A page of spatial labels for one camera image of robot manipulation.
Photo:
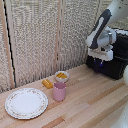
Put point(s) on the yellow block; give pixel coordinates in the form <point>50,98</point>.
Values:
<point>47,83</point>

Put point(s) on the woven folding screen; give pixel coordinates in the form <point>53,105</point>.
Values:
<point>43,36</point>

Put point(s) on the pink cup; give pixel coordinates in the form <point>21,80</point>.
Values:
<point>59,91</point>

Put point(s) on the small bowl with fries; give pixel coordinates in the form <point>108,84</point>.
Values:
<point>62,76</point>

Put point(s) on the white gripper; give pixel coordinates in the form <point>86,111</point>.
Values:
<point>104,50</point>

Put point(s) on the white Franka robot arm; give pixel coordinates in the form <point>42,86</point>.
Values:
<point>106,23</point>

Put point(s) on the white floral rimmed plate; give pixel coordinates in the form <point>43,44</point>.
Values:
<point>26,103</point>

